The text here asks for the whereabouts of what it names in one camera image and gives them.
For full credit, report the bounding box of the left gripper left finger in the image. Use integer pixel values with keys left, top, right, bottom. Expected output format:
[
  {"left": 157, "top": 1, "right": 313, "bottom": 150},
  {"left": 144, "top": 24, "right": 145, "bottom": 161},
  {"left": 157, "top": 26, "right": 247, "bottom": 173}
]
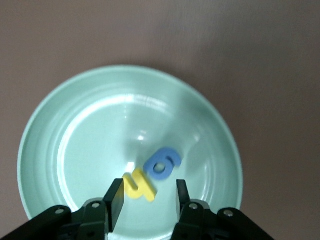
[{"left": 0, "top": 178, "right": 125, "bottom": 240}]

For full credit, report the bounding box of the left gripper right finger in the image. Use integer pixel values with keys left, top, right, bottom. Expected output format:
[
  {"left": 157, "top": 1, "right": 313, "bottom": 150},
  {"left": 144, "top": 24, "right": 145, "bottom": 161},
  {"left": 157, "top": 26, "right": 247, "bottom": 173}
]
[{"left": 172, "top": 179, "right": 276, "bottom": 240}]

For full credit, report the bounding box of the yellow foam letter h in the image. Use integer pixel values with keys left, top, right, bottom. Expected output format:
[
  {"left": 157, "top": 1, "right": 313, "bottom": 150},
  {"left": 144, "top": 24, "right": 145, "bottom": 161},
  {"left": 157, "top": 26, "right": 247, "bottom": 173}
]
[{"left": 122, "top": 168, "right": 158, "bottom": 202}]

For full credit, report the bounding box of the blue foam letter g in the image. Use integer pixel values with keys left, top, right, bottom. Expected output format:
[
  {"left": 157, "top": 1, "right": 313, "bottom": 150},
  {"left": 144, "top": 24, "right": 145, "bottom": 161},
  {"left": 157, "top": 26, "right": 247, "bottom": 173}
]
[{"left": 144, "top": 147, "right": 182, "bottom": 181}]

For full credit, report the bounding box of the green plate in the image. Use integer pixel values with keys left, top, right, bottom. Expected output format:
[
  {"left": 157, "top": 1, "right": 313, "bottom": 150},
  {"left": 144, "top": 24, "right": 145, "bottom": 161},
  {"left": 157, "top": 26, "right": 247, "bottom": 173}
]
[{"left": 16, "top": 65, "right": 244, "bottom": 240}]

